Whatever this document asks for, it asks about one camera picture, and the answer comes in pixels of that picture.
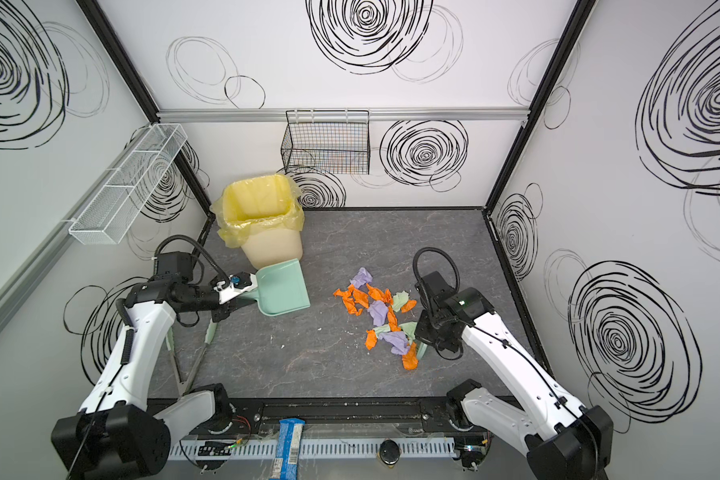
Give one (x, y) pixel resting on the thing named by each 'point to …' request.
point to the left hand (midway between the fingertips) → (249, 290)
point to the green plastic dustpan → (280, 288)
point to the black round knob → (389, 452)
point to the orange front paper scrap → (371, 338)
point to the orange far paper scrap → (408, 306)
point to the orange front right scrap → (410, 360)
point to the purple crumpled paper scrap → (378, 310)
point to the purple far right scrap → (361, 278)
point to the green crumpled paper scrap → (399, 299)
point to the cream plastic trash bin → (273, 247)
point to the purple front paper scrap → (398, 341)
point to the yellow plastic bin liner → (271, 201)
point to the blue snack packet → (285, 466)
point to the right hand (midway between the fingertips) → (416, 341)
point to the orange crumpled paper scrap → (378, 294)
